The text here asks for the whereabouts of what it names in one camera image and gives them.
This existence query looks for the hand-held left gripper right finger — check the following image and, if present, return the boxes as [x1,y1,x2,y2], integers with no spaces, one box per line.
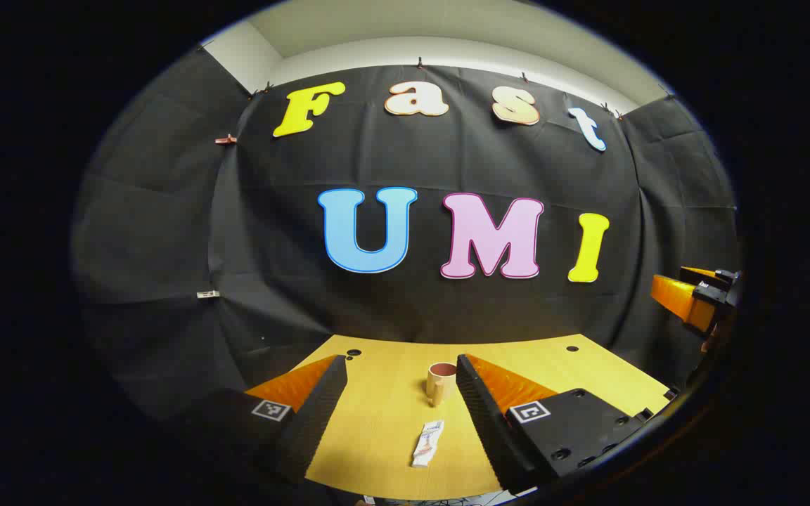
[456,353,660,495]

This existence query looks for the yellow wooden desktop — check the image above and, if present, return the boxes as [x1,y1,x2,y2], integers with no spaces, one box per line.
[243,335,680,502]

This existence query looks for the beige cup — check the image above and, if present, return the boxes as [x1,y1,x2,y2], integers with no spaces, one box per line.
[425,362,458,408]

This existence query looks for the white toothpaste tube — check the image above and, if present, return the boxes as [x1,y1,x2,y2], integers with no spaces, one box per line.
[411,420,445,469]

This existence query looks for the black backdrop cloth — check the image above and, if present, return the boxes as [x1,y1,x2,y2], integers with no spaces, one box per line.
[71,46,743,422]

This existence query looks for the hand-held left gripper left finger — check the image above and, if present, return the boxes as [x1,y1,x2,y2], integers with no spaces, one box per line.
[166,355,348,487]

